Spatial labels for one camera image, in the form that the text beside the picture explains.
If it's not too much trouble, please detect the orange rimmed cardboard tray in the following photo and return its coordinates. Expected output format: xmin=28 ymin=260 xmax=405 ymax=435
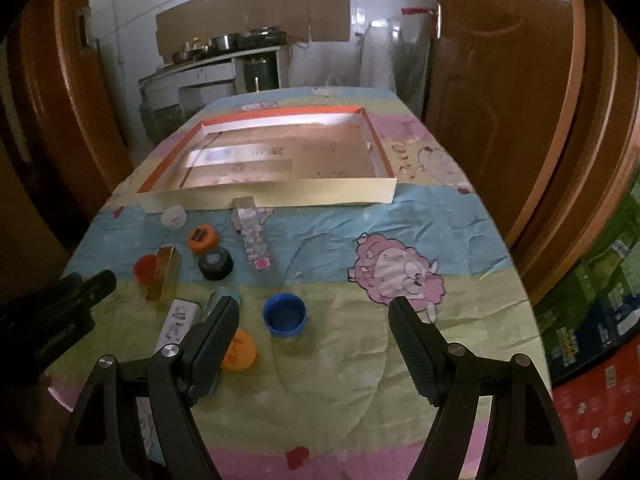
xmin=137 ymin=106 xmax=397 ymax=212

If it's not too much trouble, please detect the red printed carton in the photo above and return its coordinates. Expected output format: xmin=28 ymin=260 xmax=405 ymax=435
xmin=552 ymin=339 xmax=640 ymax=460

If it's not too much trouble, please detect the cardboard sheet on wall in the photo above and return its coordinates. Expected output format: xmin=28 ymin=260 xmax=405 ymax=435
xmin=155 ymin=0 xmax=352 ymax=62

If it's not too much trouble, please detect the blue bottle cap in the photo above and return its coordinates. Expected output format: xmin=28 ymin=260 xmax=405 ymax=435
xmin=262 ymin=292 xmax=307 ymax=338

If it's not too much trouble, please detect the black bottle cap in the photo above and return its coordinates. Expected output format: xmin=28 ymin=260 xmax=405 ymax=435
xmin=198 ymin=247 xmax=234 ymax=281

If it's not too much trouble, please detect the dark green air fryer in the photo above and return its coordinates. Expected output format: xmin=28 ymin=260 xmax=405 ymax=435
xmin=244 ymin=54 xmax=279 ymax=92

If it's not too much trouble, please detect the green printed carton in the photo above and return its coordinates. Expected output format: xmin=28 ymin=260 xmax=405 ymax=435
xmin=535 ymin=184 xmax=639 ymax=388

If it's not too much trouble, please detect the grey floral patterned box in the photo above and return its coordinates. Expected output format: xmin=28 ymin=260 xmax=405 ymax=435
xmin=231 ymin=197 xmax=272 ymax=272

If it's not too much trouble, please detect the steel cooking pot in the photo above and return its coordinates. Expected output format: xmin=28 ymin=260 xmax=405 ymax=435
xmin=210 ymin=32 xmax=240 ymax=54

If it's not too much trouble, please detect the black induction stove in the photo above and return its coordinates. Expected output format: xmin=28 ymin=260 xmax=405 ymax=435
xmin=239 ymin=26 xmax=288 ymax=50

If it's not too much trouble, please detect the brown wooden door frame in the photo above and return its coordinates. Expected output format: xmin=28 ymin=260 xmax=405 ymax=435
xmin=17 ymin=0 xmax=132 ymax=216

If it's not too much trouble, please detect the white bottle cap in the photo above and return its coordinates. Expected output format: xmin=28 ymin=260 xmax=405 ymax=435
xmin=160 ymin=205 xmax=188 ymax=231

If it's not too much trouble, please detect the colourful cartoon sheep tablecloth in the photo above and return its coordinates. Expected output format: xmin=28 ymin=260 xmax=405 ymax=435
xmin=49 ymin=87 xmax=547 ymax=479

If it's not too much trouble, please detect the grey kitchen counter cabinet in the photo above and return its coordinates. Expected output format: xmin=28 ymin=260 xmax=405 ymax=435
xmin=139 ymin=46 xmax=291 ymax=144

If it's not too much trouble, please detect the brown wooden door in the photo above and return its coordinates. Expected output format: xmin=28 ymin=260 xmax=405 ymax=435
xmin=424 ymin=0 xmax=586 ymax=246

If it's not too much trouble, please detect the orange cap with black label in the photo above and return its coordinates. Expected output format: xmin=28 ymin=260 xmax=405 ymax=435
xmin=188 ymin=224 xmax=219 ymax=256

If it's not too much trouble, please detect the red bottle cap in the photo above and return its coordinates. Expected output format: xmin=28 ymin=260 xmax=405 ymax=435
xmin=132 ymin=254 xmax=157 ymax=286

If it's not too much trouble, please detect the white hello kitty box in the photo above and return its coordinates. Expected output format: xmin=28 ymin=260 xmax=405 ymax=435
xmin=137 ymin=299 xmax=202 ymax=465

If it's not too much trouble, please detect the gold rectangular box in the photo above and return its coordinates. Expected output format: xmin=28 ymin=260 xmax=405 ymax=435
xmin=146 ymin=245 xmax=181 ymax=304

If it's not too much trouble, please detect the plain orange bottle cap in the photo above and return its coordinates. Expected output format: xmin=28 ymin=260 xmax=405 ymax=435
xmin=221 ymin=328 xmax=258 ymax=372

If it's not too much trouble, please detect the teal floral box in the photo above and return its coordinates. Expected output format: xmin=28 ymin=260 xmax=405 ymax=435
xmin=204 ymin=286 xmax=242 ymax=316

